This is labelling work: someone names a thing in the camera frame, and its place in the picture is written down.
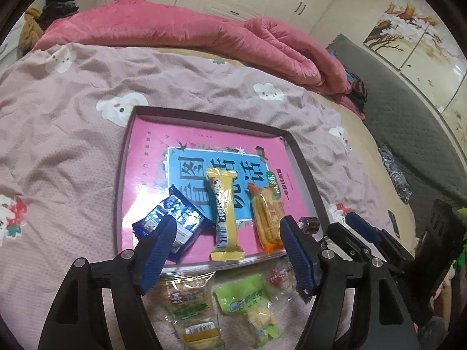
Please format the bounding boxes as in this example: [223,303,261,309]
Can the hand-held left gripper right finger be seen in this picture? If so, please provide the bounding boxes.
[279,215,418,350]

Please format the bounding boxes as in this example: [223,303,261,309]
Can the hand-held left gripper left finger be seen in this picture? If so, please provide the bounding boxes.
[38,214,179,350]

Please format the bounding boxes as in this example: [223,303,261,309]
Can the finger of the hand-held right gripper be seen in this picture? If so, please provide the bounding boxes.
[345,212,393,249]
[326,222,373,263]

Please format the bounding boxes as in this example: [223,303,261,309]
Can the clear pastry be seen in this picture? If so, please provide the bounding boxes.
[262,264,297,300]

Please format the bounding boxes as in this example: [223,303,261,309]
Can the small dark candy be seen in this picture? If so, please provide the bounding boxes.
[297,217,321,235]

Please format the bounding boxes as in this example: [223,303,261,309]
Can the green label pastry packet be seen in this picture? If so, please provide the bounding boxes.
[151,275,225,350]

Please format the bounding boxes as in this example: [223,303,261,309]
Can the orange cracker packet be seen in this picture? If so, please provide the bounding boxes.
[246,183,287,256]

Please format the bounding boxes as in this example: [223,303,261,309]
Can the blue snack packet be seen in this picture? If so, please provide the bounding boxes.
[131,184,216,263]

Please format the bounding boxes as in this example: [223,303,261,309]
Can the green milk candy packet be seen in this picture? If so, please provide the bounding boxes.
[213,275,283,340]

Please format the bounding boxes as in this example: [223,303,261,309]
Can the yellow wafer bar packet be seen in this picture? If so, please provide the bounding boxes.
[205,168,246,262]

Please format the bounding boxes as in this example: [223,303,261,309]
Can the dark cardboard tray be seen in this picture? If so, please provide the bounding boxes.
[114,105,331,274]

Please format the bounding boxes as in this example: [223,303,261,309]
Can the patterned dark cloth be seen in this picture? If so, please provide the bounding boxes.
[377,145,413,205]

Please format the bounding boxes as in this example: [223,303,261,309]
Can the beige mattress sheet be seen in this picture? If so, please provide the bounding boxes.
[153,45,420,252]

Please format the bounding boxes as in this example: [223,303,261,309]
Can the pink book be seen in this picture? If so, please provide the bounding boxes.
[120,115,316,263]

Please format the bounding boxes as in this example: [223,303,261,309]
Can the grey padded headboard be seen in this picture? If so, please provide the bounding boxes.
[326,34,467,223]

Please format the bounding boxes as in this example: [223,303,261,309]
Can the striped dark clothes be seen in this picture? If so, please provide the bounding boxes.
[343,69,369,121]

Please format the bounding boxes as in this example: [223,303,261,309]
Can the pink printed bedsheet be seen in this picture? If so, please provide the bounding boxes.
[0,42,373,350]

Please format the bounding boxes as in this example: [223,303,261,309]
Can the pink quilt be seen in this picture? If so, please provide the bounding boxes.
[33,0,353,97]

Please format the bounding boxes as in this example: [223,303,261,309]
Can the brown knitted cloth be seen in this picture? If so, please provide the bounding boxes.
[20,7,46,53]

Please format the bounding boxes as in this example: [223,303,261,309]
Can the dark clothes pile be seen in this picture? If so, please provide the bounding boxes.
[40,0,79,32]

